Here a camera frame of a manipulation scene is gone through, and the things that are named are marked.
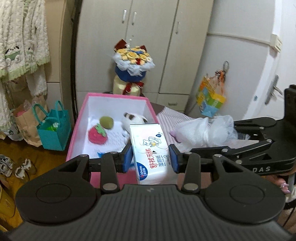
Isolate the cream knit cardigan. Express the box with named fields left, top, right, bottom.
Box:
left=1, top=1, right=50, bottom=132

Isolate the person's hand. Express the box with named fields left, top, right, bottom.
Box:
left=265, top=175, right=290, bottom=194

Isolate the teal gift bag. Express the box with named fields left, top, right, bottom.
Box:
left=33, top=100, right=71, bottom=151

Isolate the black clothes rack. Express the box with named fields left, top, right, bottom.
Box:
left=70, top=0, right=83, bottom=123

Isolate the colourful paper gift bag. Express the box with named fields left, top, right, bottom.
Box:
left=196, top=76, right=226, bottom=118

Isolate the purple cat plush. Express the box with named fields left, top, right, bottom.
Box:
left=170, top=131, right=180, bottom=143

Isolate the white mesh bath pouf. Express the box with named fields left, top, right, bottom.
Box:
left=173, top=115, right=238, bottom=149

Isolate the white door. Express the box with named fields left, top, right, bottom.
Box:
left=244, top=1, right=295, bottom=120

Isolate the flower bouquet blue wrap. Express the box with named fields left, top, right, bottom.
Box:
left=112, top=39, right=155, bottom=82

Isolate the blue wet wipes pack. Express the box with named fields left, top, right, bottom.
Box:
left=97, top=152, right=106, bottom=158

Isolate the pink strawberry plush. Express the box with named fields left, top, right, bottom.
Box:
left=88, top=123, right=107, bottom=145

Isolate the cream gift box red ribbon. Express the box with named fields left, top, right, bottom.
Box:
left=112, top=75, right=144, bottom=96

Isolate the beige wardrobe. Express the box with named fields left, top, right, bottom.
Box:
left=72, top=1, right=214, bottom=112

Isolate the striped pink bed sheet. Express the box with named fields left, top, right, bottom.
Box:
left=152, top=103, right=258, bottom=152

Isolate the brown paper bag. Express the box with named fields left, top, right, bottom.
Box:
left=13, top=95, right=48, bottom=147

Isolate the green round plush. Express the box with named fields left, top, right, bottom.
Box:
left=99, top=116, right=114, bottom=130

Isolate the white brown panda plush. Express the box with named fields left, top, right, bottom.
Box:
left=121, top=113, right=148, bottom=138

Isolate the pink cardboard storage box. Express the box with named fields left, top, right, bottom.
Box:
left=66, top=92, right=160, bottom=189

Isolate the white wet wipes pack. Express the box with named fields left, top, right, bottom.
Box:
left=130, top=123, right=178, bottom=185

